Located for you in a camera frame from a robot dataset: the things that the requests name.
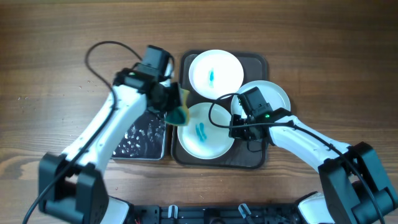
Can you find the white plate blue stain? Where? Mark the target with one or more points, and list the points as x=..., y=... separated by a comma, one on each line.
x=214, y=73

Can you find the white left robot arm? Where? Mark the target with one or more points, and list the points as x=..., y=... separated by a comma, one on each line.
x=71, y=185

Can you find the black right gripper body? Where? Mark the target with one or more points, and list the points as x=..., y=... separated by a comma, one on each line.
x=245, y=132

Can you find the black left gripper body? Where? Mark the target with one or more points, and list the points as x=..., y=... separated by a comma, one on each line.
x=169, y=98

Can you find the black metal water tray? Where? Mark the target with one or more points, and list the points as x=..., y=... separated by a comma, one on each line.
x=144, y=140

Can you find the green yellow sponge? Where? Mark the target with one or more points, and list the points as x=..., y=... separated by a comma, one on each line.
x=179, y=116

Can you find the white plate front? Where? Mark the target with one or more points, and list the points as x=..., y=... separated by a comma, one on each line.
x=200, y=138

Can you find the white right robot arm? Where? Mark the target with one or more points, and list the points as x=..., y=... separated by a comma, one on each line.
x=356, y=187

